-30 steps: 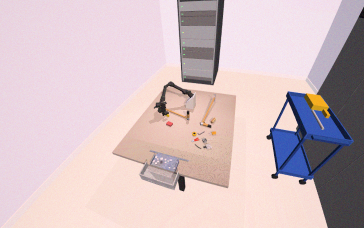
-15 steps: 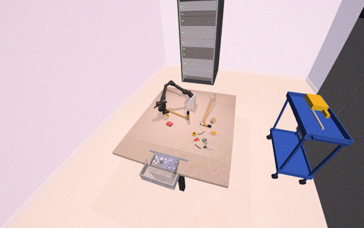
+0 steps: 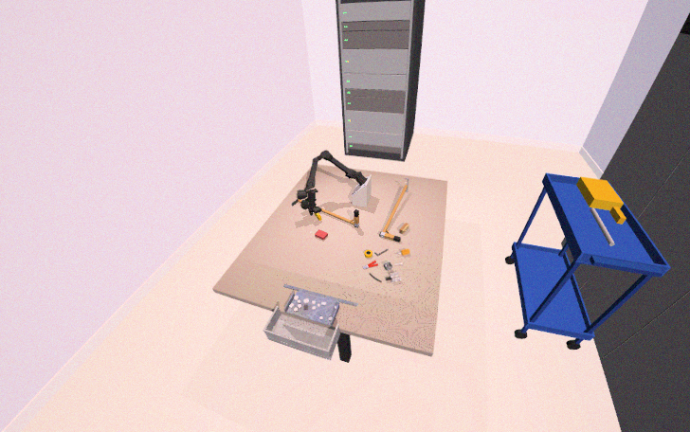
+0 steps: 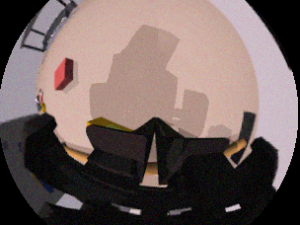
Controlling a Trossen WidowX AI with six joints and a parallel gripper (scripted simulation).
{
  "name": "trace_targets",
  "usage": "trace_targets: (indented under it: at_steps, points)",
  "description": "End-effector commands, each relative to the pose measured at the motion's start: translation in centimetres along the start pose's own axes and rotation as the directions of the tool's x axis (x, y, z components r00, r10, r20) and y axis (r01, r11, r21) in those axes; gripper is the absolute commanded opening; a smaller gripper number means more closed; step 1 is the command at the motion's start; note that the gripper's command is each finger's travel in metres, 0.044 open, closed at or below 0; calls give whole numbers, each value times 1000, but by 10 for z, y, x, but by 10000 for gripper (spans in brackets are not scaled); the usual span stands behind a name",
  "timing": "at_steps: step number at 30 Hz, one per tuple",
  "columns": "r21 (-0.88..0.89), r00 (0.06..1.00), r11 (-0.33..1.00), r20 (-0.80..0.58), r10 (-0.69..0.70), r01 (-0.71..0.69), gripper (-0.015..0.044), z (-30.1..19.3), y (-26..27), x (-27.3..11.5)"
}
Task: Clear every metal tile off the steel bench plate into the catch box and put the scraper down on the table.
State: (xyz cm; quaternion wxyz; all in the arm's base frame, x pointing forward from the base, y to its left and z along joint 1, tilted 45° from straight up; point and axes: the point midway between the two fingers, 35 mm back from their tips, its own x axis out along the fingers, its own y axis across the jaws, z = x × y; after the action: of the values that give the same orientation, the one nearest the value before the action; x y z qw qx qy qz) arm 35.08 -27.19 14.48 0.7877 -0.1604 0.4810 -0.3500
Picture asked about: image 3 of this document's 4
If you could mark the orange long pole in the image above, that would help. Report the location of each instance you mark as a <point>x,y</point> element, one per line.
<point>356,215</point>

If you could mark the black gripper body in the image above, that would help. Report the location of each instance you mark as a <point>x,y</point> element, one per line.
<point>313,205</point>

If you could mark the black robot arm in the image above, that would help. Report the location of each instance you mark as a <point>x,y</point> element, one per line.
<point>311,194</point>

